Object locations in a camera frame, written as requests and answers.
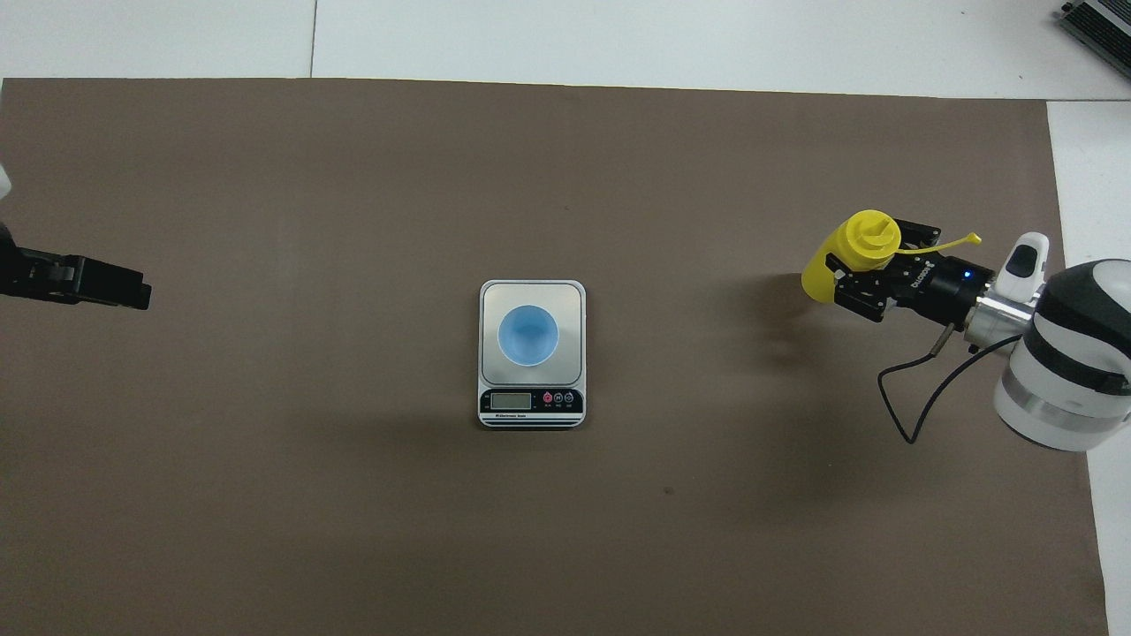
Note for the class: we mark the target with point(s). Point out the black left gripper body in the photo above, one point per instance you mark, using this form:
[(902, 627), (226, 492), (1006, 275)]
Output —
[(4, 243)]

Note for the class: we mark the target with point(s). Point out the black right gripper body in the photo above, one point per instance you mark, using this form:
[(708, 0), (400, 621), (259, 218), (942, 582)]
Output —
[(941, 287)]

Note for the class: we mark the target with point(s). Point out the yellow squeeze bottle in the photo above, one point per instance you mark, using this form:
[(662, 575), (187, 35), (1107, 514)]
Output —
[(839, 256)]

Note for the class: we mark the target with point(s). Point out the light blue plastic cup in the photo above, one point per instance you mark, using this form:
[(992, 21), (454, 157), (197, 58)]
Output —
[(528, 336)]

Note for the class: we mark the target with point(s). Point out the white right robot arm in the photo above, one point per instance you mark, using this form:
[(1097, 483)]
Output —
[(1069, 362)]

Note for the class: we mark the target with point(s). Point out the silver digital kitchen scale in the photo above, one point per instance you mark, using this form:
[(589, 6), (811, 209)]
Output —
[(532, 397)]

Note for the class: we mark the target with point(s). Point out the grey ribbed metal device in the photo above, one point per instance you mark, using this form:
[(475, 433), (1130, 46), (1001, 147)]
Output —
[(1104, 22)]

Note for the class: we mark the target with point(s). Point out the brown paper table mat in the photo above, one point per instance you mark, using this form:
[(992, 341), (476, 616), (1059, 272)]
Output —
[(530, 530)]

